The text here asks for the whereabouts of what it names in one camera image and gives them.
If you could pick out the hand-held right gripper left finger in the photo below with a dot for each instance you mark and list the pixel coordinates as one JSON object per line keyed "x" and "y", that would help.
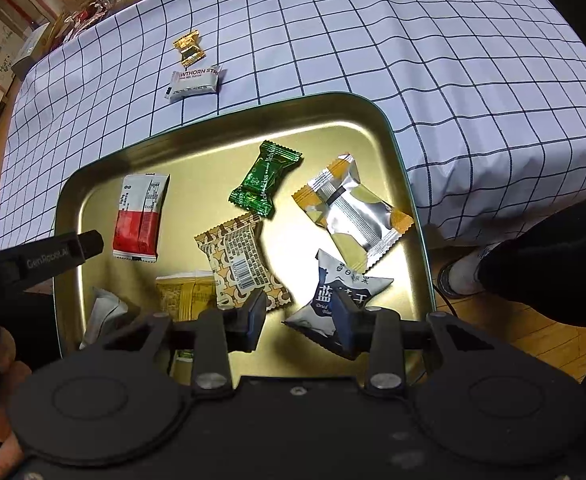
{"x": 254, "y": 320}

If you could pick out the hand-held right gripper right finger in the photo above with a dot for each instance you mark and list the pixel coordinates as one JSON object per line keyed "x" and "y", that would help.
{"x": 344, "y": 327}

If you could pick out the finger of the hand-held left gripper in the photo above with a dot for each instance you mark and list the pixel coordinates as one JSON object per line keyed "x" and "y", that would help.
{"x": 53, "y": 260}

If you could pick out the blue and white snack packet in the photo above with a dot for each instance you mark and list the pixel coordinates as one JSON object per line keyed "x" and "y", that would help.
{"x": 318, "y": 300}

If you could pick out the brown patterned snack packet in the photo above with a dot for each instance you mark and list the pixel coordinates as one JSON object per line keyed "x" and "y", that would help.
{"x": 238, "y": 255}

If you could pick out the plain white snack packet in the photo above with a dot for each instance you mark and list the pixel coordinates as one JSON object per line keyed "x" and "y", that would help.
{"x": 104, "y": 315}

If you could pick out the red and white snack packet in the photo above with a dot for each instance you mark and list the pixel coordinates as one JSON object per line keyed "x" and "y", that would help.
{"x": 138, "y": 220}

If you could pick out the silver and yellow snack packet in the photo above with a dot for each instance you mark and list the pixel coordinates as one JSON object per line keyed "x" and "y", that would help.
{"x": 353, "y": 210}

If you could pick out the green candy packet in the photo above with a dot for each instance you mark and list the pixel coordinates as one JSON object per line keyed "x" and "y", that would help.
{"x": 263, "y": 180}

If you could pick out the gold metal tray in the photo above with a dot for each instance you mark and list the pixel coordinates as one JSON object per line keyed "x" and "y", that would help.
{"x": 208, "y": 160}

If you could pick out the person's left hand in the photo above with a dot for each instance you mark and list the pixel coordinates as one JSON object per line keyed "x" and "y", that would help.
{"x": 5, "y": 385}

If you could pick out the person's white shoe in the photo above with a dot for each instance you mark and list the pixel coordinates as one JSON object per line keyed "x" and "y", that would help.
{"x": 465, "y": 272}

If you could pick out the grey cardboard box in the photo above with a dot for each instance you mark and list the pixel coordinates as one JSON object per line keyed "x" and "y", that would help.
{"x": 32, "y": 50}

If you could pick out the person's dark trouser leg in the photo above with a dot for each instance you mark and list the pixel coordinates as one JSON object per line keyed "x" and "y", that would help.
{"x": 548, "y": 270}

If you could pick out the white and grey snack packet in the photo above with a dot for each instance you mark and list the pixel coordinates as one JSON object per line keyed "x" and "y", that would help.
{"x": 193, "y": 85}

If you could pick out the pile of assorted snack packets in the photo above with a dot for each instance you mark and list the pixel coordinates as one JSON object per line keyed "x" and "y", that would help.
{"x": 88, "y": 17}

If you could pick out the gold foil candy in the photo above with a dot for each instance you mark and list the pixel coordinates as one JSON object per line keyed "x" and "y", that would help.
{"x": 189, "y": 49}

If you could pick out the white checkered tablecloth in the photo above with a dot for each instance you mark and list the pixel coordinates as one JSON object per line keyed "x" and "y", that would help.
{"x": 373, "y": 35}

